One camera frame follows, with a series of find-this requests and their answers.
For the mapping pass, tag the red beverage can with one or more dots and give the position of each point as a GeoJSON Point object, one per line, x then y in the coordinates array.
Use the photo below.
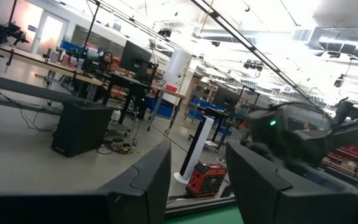
{"type": "Point", "coordinates": [73, 61]}
{"type": "Point", "coordinates": [66, 59]}

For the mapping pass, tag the silver beverage can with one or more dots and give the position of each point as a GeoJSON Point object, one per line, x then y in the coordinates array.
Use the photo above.
{"type": "Point", "coordinates": [80, 64]}

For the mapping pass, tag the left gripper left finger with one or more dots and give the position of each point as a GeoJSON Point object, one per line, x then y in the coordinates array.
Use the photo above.
{"type": "Point", "coordinates": [148, 186]}

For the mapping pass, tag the black background robot arm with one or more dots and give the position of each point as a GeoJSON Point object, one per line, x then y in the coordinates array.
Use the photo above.
{"type": "Point", "coordinates": [84, 57]}
{"type": "Point", "coordinates": [2, 31]}

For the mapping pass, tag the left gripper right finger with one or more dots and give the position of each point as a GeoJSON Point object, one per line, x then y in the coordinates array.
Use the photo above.
{"type": "Point", "coordinates": [259, 193]}

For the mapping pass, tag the wooden workbench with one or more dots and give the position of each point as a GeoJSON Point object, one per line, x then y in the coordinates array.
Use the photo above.
{"type": "Point", "coordinates": [26, 57]}

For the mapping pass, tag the white plastic bottle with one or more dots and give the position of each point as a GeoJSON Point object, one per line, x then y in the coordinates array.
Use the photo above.
{"type": "Point", "coordinates": [115, 117]}

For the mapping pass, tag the black computer tower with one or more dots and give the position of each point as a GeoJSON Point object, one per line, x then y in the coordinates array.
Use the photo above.
{"type": "Point", "coordinates": [79, 130]}

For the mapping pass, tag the wooden table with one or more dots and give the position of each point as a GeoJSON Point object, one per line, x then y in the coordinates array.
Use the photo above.
{"type": "Point", "coordinates": [166, 90]}

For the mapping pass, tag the ceiling mounted camera rig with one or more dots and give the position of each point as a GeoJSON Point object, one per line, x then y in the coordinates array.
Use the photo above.
{"type": "Point", "coordinates": [253, 64]}

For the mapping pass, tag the person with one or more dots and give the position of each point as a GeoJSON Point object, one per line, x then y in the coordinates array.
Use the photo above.
{"type": "Point", "coordinates": [106, 59]}

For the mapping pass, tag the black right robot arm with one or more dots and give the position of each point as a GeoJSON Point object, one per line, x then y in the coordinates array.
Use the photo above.
{"type": "Point", "coordinates": [353, 130]}

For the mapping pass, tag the red bin rack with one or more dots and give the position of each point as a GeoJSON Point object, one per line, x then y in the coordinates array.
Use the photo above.
{"type": "Point", "coordinates": [350, 151]}

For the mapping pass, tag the black monitor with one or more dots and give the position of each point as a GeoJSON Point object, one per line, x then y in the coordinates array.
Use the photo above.
{"type": "Point", "coordinates": [135, 57]}

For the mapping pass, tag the red black toolbox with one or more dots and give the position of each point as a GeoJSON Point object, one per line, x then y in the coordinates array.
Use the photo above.
{"type": "Point", "coordinates": [205, 180]}

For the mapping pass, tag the green table mat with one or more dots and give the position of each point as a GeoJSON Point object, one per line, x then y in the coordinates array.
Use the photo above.
{"type": "Point", "coordinates": [204, 217]}

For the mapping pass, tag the black desk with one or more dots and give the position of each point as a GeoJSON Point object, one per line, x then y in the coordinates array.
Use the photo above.
{"type": "Point", "coordinates": [123, 79]}

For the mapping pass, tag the blue storage bins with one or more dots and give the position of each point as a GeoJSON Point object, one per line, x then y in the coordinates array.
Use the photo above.
{"type": "Point", "coordinates": [162, 110]}
{"type": "Point", "coordinates": [202, 104]}

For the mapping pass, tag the white black tower stand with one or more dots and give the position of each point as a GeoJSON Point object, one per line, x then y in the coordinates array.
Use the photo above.
{"type": "Point", "coordinates": [197, 140]}

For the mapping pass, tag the white structural column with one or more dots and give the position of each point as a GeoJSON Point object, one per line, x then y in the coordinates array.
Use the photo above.
{"type": "Point", "coordinates": [179, 90]}

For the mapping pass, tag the white beverage can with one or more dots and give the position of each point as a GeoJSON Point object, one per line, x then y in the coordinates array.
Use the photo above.
{"type": "Point", "coordinates": [54, 56]}

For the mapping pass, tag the red storage bins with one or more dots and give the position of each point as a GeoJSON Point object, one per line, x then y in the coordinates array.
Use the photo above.
{"type": "Point", "coordinates": [116, 67]}

